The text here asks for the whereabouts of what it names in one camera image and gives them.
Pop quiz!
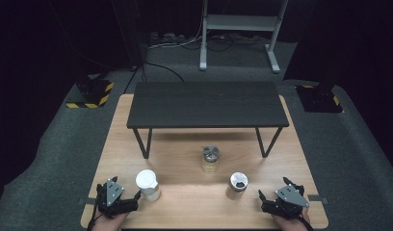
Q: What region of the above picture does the grey tape strip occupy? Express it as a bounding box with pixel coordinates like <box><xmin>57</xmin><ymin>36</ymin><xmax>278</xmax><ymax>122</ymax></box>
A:
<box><xmin>77</xmin><ymin>196</ymin><xmax>99</xmax><ymax>207</ymax></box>
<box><xmin>306</xmin><ymin>193</ymin><xmax>330</xmax><ymax>205</ymax></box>

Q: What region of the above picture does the person's left hand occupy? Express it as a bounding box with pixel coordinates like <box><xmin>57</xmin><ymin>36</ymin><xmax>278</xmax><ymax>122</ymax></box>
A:
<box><xmin>91</xmin><ymin>210</ymin><xmax>130</xmax><ymax>231</ymax></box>

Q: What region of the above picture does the black floor cable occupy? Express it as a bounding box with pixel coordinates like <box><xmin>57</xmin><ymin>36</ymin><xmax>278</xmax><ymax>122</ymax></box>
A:
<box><xmin>122</xmin><ymin>60</ymin><xmax>186</xmax><ymax>94</ymax></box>

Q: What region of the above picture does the white-lidded seasoning jar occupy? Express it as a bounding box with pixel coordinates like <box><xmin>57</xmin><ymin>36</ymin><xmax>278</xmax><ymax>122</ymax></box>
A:
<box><xmin>135</xmin><ymin>168</ymin><xmax>162</xmax><ymax>202</ymax></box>

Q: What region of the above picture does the power strip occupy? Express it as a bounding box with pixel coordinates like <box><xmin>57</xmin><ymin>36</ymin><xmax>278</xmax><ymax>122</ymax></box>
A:
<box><xmin>148</xmin><ymin>31</ymin><xmax>188</xmax><ymax>46</ymax></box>

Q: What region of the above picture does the white floor cable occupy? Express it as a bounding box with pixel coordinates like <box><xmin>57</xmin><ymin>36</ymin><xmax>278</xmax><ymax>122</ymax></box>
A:
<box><xmin>148</xmin><ymin>15</ymin><xmax>206</xmax><ymax>50</ymax></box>

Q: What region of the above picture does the grey metal stand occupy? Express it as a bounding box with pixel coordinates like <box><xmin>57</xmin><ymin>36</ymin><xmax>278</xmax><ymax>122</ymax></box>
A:
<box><xmin>198</xmin><ymin>0</ymin><xmax>290</xmax><ymax>74</ymax></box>

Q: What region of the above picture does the black base with yellow stripes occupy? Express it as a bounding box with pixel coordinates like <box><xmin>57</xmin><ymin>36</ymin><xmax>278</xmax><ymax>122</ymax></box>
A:
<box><xmin>65</xmin><ymin>75</ymin><xmax>116</xmax><ymax>110</ymax></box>
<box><xmin>295</xmin><ymin>81</ymin><xmax>344</xmax><ymax>115</ymax></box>

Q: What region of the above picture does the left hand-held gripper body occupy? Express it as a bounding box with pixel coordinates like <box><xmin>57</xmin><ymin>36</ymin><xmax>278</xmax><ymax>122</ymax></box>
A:
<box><xmin>95</xmin><ymin>178</ymin><xmax>137</xmax><ymax>219</ymax></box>

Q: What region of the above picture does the right hand-held gripper cable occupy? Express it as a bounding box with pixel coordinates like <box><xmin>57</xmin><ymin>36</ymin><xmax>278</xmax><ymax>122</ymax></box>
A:
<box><xmin>299</xmin><ymin>208</ymin><xmax>315</xmax><ymax>231</ymax></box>

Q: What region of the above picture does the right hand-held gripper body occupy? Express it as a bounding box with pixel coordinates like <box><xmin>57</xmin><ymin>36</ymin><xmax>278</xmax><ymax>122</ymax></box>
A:
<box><xmin>261</xmin><ymin>182</ymin><xmax>311</xmax><ymax>221</ymax></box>

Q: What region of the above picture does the black shelf with metal legs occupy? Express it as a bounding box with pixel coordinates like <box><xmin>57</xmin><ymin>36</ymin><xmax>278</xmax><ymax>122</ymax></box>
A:
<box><xmin>125</xmin><ymin>81</ymin><xmax>291</xmax><ymax>160</ymax></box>

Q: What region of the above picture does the left hand-held gripper cable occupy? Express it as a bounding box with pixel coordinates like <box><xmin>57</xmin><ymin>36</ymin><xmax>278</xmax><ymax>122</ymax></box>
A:
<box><xmin>86</xmin><ymin>189</ymin><xmax>101</xmax><ymax>231</ymax></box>

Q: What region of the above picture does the person's right hand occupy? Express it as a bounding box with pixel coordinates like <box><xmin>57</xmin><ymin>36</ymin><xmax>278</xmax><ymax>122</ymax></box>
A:
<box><xmin>271</xmin><ymin>207</ymin><xmax>312</xmax><ymax>231</ymax></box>

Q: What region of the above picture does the hand-held gripper cable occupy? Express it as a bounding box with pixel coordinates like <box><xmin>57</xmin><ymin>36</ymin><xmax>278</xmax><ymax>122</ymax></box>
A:
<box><xmin>86</xmin><ymin>189</ymin><xmax>101</xmax><ymax>231</ymax></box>
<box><xmin>299</xmin><ymin>208</ymin><xmax>315</xmax><ymax>231</ymax></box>

